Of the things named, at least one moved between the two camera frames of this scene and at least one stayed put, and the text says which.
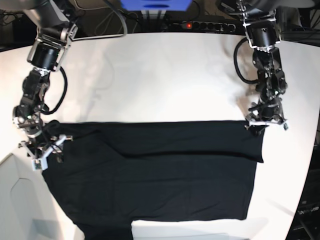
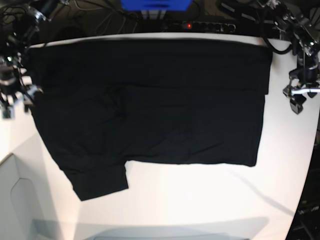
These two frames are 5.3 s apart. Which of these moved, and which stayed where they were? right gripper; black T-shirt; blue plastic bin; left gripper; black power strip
Moved: left gripper; right gripper; black T-shirt
Stayed: black power strip; blue plastic bin
